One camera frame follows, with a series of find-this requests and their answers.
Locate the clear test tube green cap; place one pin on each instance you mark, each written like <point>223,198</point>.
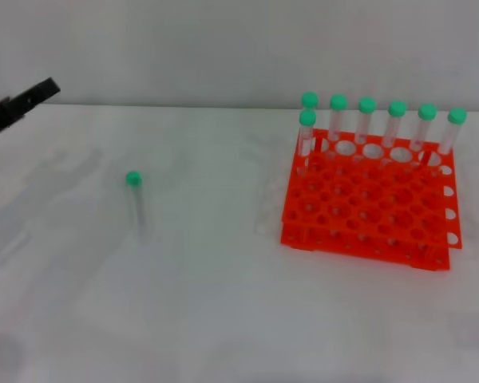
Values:
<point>307,117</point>
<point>133,178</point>
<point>309,99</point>
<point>457,115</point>
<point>338,102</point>
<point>367,105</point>
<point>397,108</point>
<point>427,111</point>

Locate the orange plastic test tube rack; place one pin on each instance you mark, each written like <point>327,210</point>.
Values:
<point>375,207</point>

